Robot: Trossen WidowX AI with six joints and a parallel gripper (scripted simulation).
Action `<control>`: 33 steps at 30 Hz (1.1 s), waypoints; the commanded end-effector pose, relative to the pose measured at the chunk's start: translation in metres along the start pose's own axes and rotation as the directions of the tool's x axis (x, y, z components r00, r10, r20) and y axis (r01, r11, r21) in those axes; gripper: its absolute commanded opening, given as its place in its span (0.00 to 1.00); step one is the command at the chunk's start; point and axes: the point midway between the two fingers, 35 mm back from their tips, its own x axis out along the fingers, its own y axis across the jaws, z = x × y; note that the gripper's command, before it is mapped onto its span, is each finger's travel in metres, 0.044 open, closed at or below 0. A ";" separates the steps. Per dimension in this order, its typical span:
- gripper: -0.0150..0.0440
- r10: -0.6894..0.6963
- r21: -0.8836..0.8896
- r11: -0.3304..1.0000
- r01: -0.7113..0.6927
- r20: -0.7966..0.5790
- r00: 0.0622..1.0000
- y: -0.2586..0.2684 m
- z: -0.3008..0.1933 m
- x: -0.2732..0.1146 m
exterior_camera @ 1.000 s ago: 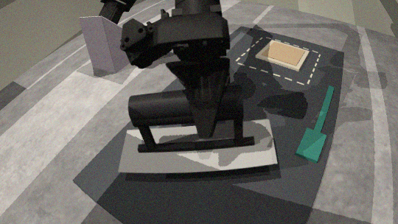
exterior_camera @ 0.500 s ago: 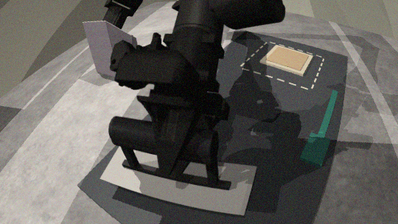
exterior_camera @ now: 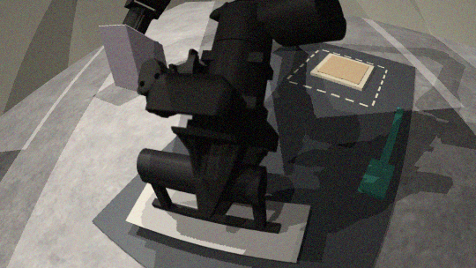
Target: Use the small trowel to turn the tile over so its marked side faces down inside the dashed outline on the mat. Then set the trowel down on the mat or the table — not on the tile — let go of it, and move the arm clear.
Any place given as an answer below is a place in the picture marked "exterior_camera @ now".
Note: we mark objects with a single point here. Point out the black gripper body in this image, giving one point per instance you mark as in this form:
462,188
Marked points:
229,98

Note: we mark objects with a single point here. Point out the beige square tile with dark centre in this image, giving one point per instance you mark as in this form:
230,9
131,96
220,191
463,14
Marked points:
344,71

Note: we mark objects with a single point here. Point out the green trowel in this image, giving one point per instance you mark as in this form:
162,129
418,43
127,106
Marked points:
378,174

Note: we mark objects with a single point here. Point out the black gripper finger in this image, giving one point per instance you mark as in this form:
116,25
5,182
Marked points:
215,157
254,156

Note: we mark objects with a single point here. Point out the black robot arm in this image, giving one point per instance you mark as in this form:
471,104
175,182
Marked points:
289,22

